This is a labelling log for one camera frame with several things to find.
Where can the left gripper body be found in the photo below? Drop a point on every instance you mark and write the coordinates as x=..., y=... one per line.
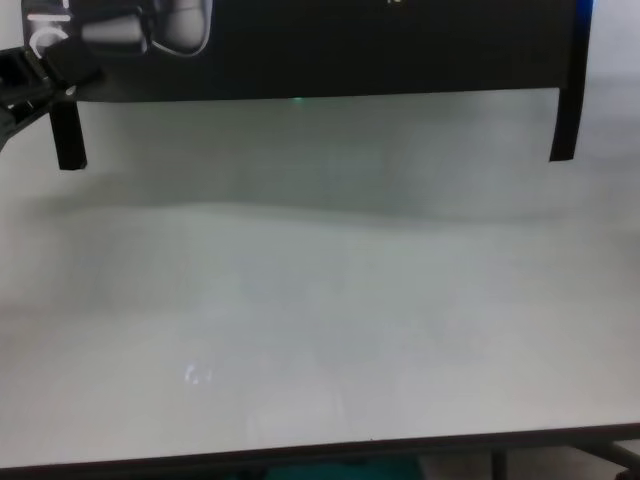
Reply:
x=20, y=85

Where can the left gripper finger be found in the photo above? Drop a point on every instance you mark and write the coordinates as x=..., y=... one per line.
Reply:
x=75, y=60

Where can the black robot poster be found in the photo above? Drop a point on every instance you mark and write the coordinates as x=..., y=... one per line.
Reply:
x=350, y=45

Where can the grey table leg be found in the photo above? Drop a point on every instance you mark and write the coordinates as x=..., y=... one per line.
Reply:
x=498, y=465

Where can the grey table crossbar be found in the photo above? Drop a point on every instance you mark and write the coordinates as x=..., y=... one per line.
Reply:
x=622, y=452

